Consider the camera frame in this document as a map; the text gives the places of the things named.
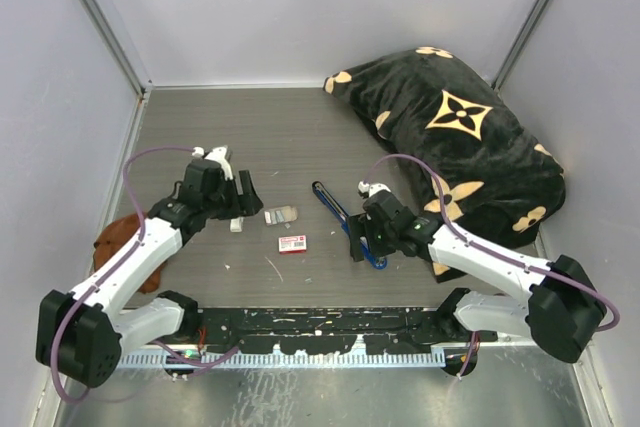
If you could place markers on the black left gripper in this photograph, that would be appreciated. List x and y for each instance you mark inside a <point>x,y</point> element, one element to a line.
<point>243,205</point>

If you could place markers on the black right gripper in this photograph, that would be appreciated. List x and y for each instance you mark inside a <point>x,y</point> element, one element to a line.
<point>361,224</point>

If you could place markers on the red staple box sleeve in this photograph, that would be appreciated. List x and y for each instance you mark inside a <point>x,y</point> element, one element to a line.
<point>292,244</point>

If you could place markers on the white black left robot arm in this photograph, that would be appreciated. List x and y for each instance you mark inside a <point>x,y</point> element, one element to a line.
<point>82,334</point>

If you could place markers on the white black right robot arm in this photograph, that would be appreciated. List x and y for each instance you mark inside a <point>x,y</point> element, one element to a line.
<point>553,303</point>

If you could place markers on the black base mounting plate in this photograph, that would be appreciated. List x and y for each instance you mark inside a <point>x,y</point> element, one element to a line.
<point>315,331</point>

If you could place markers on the black floral plush blanket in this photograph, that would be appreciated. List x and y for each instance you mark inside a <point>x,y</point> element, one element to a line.
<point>463,150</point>

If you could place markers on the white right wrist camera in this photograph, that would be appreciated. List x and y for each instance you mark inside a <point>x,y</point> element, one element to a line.
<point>367,190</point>

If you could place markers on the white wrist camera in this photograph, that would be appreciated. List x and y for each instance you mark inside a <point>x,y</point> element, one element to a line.
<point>220,155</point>
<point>367,190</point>

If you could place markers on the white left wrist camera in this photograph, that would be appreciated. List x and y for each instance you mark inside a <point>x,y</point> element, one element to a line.
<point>220,155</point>

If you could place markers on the white slotted cable duct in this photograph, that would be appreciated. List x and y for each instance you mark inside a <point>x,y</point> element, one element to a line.
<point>150,358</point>

